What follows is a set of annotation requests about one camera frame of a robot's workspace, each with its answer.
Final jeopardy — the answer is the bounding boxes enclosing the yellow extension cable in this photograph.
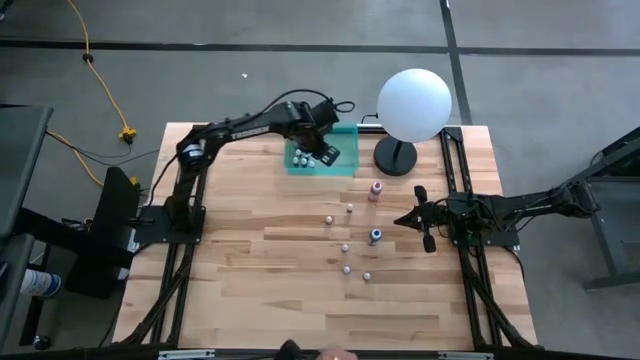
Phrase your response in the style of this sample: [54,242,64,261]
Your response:
[64,0,139,187]

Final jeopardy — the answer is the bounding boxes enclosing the white and blue canister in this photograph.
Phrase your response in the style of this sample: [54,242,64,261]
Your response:
[18,268,63,300]

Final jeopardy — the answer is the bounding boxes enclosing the silver metal bracket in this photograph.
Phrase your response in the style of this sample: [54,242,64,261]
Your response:
[158,349,217,360]
[438,351,495,360]

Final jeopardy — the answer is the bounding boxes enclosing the white globe table lamp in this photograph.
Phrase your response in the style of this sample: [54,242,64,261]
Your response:
[373,67,454,177]

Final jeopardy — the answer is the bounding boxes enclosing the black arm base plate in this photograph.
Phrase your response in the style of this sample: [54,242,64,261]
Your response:
[448,207,521,247]
[132,204,207,245]

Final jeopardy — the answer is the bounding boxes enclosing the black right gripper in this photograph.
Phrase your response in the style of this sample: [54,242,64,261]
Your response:
[393,184,451,254]

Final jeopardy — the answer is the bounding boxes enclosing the black desk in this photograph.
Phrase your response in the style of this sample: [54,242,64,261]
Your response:
[0,103,55,349]

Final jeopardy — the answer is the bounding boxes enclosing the teal translucent plastic bin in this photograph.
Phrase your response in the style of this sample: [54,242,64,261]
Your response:
[283,123,360,178]

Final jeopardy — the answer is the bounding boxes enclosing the black equipment box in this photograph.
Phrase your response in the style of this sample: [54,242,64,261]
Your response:
[63,166,142,300]

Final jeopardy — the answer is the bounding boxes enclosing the black metal desk frame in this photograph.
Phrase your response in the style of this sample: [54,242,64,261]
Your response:
[552,124,640,292]

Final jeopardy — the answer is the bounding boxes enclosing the black floor cable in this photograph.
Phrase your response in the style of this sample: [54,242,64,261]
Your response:
[45,130,162,167]

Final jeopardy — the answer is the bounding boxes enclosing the person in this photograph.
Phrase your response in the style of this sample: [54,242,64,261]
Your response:
[277,338,360,360]

